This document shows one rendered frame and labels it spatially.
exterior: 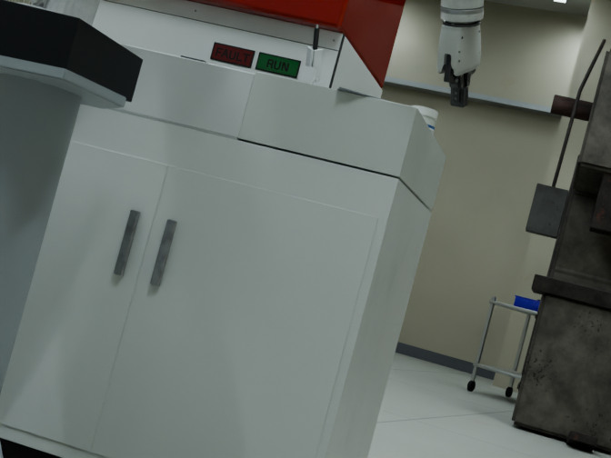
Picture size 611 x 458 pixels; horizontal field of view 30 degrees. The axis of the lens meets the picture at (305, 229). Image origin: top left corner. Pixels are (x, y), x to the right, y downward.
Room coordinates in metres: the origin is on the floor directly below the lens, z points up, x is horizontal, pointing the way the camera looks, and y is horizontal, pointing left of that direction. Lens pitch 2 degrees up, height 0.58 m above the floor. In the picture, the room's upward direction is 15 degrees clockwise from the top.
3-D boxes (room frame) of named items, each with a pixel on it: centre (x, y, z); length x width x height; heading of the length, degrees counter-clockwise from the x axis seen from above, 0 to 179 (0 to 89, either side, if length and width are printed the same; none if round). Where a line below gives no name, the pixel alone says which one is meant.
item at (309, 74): (2.65, 0.08, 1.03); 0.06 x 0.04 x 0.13; 167
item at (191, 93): (2.47, 0.44, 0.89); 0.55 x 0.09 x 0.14; 77
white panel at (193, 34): (3.08, 0.43, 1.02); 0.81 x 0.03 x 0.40; 77
